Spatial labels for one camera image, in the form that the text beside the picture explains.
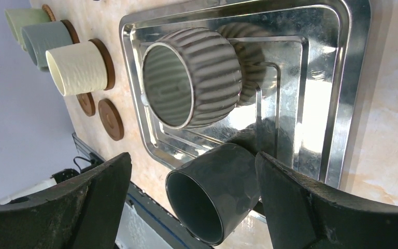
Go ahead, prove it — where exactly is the light wooden coaster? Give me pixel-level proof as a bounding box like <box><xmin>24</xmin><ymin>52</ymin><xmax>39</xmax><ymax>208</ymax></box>
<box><xmin>41</xmin><ymin>4</ymin><xmax>56</xmax><ymax>21</ymax></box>

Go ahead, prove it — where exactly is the light green mug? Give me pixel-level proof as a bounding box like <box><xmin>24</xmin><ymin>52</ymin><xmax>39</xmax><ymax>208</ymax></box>
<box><xmin>4</xmin><ymin>8</ymin><xmax>51</xmax><ymax>51</ymax></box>

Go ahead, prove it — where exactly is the cream mug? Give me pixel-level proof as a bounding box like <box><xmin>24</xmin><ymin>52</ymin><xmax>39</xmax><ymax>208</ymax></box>
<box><xmin>45</xmin><ymin>41</ymin><xmax>108</xmax><ymax>96</ymax></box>

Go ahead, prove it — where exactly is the dark teal mug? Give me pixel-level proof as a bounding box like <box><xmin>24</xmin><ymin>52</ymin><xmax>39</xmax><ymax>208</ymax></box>
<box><xmin>165</xmin><ymin>143</ymin><xmax>260</xmax><ymax>246</ymax></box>

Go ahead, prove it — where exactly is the steel tray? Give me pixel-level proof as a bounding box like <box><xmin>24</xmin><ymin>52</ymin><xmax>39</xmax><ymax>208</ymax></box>
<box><xmin>119</xmin><ymin>1</ymin><xmax>371</xmax><ymax>188</ymax></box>

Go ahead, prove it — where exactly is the brown wooden coaster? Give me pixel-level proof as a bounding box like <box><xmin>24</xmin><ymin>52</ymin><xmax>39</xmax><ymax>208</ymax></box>
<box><xmin>76</xmin><ymin>92</ymin><xmax>96</xmax><ymax>117</ymax></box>
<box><xmin>89</xmin><ymin>38</ymin><xmax>116</xmax><ymax>91</ymax></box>
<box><xmin>61</xmin><ymin>20</ymin><xmax>80</xmax><ymax>44</ymax></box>
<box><xmin>98</xmin><ymin>99</ymin><xmax>124</xmax><ymax>141</ymax></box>

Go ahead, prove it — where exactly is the blue-grey mug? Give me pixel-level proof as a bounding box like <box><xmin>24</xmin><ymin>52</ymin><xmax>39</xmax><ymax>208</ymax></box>
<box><xmin>21</xmin><ymin>21</ymin><xmax>73</xmax><ymax>72</ymax></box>

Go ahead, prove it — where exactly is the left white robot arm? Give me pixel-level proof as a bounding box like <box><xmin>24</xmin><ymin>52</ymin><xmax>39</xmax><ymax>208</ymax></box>
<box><xmin>0</xmin><ymin>178</ymin><xmax>57</xmax><ymax>204</ymax></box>

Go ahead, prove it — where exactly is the grey ribbed mug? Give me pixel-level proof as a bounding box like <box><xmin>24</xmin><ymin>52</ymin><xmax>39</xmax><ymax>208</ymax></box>
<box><xmin>141</xmin><ymin>27</ymin><xmax>243</xmax><ymax>130</ymax></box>

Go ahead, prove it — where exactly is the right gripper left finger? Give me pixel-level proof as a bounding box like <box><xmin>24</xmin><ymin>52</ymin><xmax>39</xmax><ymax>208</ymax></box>
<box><xmin>0</xmin><ymin>153</ymin><xmax>132</xmax><ymax>248</ymax></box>

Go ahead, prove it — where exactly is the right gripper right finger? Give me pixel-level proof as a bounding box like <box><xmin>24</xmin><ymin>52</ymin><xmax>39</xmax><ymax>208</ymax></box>
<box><xmin>255</xmin><ymin>152</ymin><xmax>398</xmax><ymax>248</ymax></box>

